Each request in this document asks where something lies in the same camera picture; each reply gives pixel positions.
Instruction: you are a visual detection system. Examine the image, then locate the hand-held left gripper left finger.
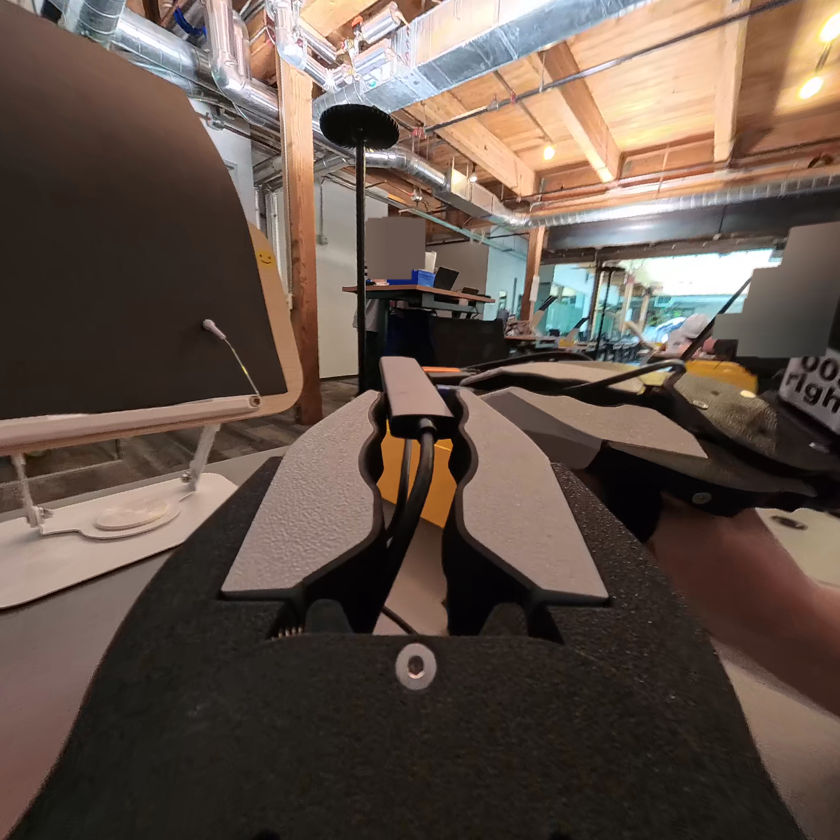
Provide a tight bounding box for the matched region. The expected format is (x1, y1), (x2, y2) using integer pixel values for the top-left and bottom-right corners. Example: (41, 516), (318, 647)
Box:
(222, 391), (389, 636)

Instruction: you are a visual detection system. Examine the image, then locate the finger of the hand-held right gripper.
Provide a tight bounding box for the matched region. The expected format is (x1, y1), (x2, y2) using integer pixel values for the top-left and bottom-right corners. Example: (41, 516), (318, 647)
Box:
(482, 387), (708, 470)
(459, 363), (657, 395)

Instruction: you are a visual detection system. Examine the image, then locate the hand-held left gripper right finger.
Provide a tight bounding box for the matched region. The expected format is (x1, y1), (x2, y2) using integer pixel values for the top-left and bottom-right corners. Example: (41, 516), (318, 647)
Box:
(445, 388), (609, 636)

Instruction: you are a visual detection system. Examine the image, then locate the black cable with blue-ringed plugs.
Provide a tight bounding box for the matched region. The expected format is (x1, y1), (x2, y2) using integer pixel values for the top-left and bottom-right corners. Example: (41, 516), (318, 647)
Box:
(436, 357), (689, 400)

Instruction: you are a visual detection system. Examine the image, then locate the black hub cable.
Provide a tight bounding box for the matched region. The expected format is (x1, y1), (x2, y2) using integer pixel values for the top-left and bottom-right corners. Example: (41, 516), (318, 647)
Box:
(377, 427), (439, 636)

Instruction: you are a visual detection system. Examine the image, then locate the grey usb hub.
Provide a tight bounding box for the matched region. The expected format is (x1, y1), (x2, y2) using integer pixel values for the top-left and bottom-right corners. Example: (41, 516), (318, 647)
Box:
(379, 356), (455, 437)

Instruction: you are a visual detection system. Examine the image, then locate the person's right hand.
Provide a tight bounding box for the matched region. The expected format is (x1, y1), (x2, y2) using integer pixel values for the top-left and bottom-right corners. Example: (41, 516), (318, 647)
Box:
(646, 495), (840, 716)

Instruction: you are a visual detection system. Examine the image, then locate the wooden standing desk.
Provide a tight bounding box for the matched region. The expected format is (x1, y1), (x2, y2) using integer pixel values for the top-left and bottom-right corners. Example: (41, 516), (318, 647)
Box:
(343, 282), (496, 322)

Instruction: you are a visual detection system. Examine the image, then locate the white stand with black board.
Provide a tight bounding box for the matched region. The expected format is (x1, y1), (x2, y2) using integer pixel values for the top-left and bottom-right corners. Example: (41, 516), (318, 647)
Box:
(0, 223), (304, 611)

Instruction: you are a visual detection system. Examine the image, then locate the black sheet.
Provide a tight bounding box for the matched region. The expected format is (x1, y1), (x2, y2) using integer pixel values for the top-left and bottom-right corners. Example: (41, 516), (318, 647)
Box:
(0, 0), (290, 421)

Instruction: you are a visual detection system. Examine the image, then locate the long silver air duct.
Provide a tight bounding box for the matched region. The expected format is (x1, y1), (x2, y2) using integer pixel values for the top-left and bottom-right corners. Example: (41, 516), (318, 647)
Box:
(367, 147), (840, 229)

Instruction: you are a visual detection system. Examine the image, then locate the wooden post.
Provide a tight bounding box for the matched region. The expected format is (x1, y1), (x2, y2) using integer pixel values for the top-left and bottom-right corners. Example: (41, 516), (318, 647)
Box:
(276, 52), (324, 426)

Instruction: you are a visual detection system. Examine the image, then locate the large silver air duct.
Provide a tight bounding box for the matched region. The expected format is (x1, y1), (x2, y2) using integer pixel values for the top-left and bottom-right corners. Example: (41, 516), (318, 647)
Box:
(311, 0), (657, 126)

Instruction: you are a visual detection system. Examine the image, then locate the bent silver duct pipe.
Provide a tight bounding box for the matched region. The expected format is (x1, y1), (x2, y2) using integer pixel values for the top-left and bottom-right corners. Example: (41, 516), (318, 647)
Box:
(66, 0), (283, 129)

